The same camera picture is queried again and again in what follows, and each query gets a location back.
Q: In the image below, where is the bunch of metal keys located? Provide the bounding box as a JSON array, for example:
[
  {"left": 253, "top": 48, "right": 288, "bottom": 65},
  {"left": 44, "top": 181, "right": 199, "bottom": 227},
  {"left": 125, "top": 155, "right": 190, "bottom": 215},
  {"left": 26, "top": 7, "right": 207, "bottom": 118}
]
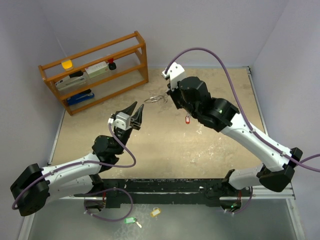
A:
[{"left": 160, "top": 93, "right": 168, "bottom": 103}]

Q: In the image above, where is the large metal keyring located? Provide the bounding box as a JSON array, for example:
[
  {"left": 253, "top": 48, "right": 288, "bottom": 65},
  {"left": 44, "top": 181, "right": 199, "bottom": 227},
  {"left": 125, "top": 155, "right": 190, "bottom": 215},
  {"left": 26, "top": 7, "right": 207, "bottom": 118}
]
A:
[{"left": 144, "top": 95, "right": 163, "bottom": 104}]

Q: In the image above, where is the red key tag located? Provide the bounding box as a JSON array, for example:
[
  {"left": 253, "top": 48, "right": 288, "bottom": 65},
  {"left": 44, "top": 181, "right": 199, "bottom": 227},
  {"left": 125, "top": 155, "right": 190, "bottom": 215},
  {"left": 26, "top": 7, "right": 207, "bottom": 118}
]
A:
[{"left": 185, "top": 115, "right": 191, "bottom": 124}]

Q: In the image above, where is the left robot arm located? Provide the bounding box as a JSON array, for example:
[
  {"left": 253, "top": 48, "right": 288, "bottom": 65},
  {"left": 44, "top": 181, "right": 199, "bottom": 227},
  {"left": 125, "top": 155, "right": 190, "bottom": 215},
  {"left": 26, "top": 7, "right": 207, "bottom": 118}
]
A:
[{"left": 10, "top": 102, "right": 144, "bottom": 217}]

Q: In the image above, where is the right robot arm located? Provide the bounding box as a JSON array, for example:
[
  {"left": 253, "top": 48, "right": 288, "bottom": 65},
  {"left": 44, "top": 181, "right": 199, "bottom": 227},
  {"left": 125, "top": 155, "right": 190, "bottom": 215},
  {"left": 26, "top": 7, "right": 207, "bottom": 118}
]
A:
[{"left": 167, "top": 76, "right": 303, "bottom": 196}]

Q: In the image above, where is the blue stapler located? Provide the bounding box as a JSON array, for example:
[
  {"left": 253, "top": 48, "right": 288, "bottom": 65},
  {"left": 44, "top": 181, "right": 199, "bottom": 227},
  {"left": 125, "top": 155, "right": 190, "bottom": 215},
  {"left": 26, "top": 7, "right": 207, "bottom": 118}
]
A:
[{"left": 66, "top": 89, "right": 95, "bottom": 106}]

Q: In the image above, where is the white box on shelf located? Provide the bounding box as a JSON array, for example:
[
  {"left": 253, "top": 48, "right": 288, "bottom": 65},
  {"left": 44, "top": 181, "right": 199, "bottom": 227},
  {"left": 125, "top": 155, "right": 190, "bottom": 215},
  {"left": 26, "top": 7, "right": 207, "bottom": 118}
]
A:
[{"left": 85, "top": 61, "right": 109, "bottom": 78}]

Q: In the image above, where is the wooden shelf rack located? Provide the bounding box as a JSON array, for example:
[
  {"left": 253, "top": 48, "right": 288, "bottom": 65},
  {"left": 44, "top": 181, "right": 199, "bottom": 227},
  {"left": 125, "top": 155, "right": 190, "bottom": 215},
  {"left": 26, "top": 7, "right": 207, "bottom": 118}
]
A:
[{"left": 38, "top": 31, "right": 149, "bottom": 116}]

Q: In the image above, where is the white stapler on shelf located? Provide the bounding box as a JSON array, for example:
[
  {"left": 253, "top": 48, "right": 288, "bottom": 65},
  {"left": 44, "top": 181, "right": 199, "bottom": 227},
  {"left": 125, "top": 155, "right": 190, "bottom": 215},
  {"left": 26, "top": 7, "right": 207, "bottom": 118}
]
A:
[{"left": 55, "top": 71, "right": 89, "bottom": 91}]

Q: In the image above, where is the yellow lidded container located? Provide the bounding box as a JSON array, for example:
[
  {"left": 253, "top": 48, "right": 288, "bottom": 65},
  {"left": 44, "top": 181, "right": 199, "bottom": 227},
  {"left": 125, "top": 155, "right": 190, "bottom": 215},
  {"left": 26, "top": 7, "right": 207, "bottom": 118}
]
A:
[{"left": 61, "top": 59, "right": 74, "bottom": 72}]

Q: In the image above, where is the yellow key tag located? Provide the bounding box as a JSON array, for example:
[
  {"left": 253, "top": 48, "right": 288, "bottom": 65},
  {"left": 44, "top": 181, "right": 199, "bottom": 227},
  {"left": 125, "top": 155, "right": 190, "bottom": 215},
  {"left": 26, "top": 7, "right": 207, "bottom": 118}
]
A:
[{"left": 150, "top": 207, "right": 161, "bottom": 218}]

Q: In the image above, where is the green key tag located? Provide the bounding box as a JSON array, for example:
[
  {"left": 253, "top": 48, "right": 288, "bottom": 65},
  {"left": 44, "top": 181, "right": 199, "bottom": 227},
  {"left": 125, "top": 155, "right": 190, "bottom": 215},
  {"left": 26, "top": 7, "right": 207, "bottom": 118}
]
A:
[{"left": 124, "top": 217, "right": 142, "bottom": 228}]

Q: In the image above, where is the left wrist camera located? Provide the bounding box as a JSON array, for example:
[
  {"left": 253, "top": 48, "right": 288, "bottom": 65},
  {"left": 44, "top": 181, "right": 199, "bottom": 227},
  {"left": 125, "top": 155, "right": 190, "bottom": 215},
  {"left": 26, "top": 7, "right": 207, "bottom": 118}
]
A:
[{"left": 108, "top": 112, "right": 131, "bottom": 131}]

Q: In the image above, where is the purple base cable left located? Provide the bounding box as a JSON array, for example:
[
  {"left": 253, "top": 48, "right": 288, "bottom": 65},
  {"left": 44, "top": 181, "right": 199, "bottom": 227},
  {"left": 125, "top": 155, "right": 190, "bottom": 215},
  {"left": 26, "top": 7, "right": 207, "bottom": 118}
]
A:
[{"left": 83, "top": 187, "right": 135, "bottom": 222}]

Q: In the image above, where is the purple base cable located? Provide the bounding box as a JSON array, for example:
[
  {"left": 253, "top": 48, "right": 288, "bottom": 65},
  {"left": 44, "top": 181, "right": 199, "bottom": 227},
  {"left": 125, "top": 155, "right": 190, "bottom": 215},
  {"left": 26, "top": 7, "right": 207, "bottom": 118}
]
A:
[
  {"left": 83, "top": 187, "right": 135, "bottom": 222},
  {"left": 223, "top": 186, "right": 254, "bottom": 216}
]

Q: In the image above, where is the black base frame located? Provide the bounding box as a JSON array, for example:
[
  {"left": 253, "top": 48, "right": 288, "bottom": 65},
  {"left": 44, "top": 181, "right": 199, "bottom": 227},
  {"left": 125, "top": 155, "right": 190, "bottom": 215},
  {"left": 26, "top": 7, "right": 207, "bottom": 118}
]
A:
[{"left": 78, "top": 174, "right": 253, "bottom": 208}]

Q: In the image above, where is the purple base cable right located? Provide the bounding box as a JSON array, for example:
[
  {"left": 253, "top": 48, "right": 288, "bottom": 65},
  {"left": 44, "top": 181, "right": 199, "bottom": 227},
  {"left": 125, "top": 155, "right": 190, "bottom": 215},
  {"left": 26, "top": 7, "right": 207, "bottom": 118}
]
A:
[{"left": 223, "top": 186, "right": 254, "bottom": 216}]

